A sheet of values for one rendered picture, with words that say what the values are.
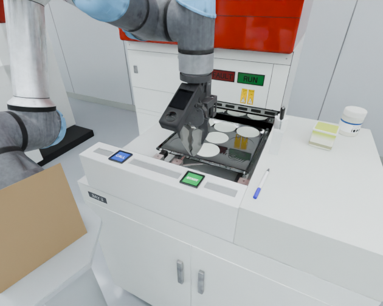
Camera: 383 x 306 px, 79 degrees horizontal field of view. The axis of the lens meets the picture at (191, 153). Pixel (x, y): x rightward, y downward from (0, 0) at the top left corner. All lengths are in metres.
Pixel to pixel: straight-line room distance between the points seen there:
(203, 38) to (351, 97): 2.28
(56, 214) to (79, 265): 0.14
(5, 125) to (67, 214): 0.26
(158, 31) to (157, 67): 0.77
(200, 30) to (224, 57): 0.63
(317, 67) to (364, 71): 0.38
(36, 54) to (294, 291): 0.93
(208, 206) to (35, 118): 0.52
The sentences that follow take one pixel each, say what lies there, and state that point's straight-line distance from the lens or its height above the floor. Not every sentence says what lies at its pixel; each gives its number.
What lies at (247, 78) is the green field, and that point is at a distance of 1.10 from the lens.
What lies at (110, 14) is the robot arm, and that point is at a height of 1.37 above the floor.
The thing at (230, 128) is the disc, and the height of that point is 0.90.
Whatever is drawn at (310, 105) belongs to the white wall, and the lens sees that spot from 2.68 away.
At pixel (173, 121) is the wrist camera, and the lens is 0.47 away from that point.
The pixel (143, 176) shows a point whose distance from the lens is 0.70.
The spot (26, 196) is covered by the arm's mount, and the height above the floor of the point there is 1.03.
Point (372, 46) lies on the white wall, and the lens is 2.58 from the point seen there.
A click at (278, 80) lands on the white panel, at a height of 1.11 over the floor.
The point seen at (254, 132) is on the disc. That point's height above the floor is 0.90.
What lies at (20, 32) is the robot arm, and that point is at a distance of 0.77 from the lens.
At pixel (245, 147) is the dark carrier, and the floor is 0.90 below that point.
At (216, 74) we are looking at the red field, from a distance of 1.14.
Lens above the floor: 1.39
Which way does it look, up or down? 34 degrees down
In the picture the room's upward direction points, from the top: straight up
